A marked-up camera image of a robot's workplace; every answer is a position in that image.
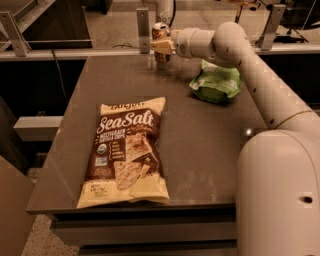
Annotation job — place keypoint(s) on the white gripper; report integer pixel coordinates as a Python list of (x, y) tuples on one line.
[(183, 42)]

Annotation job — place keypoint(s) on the orange soda can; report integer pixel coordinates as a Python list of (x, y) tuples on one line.
[(159, 31)]

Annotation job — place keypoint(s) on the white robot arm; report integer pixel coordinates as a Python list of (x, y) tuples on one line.
[(278, 179)]

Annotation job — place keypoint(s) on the green chip bag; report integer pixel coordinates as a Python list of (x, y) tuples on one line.
[(216, 84)]

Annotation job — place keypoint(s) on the brown sea salt chip bag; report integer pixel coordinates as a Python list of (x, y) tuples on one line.
[(124, 164)]

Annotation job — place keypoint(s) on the white cylinder with numbers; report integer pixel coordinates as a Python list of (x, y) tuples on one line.
[(165, 11)]

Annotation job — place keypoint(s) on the grey table drawer unit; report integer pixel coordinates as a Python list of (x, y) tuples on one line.
[(150, 231)]

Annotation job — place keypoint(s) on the middle metal rail bracket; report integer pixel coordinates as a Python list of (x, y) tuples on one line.
[(143, 29)]

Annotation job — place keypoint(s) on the metal rail bracket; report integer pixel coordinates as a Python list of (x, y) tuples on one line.
[(143, 29), (13, 34), (268, 35)]

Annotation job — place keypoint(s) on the right metal rail bracket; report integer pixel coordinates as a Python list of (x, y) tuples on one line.
[(268, 35)]

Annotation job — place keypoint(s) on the left metal rail bracket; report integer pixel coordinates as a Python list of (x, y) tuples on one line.
[(13, 34)]

